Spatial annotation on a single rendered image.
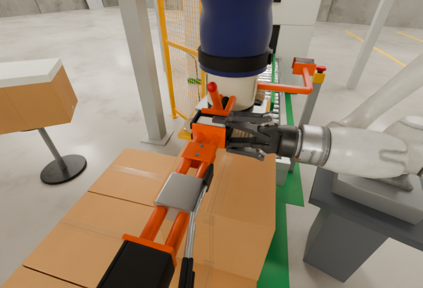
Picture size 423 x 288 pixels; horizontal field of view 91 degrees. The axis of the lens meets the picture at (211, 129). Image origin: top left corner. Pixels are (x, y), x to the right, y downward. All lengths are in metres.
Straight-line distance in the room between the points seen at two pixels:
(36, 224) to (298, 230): 2.02
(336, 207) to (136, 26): 1.86
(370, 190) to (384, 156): 0.59
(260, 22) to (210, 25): 0.13
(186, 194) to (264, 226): 0.38
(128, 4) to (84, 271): 1.77
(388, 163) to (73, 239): 1.24
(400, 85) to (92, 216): 1.34
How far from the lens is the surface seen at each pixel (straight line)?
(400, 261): 2.09
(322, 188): 1.13
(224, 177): 0.80
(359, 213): 1.12
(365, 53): 4.23
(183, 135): 0.69
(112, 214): 1.28
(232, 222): 0.71
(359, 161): 0.51
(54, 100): 1.92
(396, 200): 1.13
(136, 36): 2.05
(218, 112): 0.54
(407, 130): 1.07
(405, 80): 0.69
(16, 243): 2.21
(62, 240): 1.31
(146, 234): 0.34
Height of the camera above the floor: 1.54
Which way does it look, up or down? 36 degrees down
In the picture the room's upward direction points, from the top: straight up
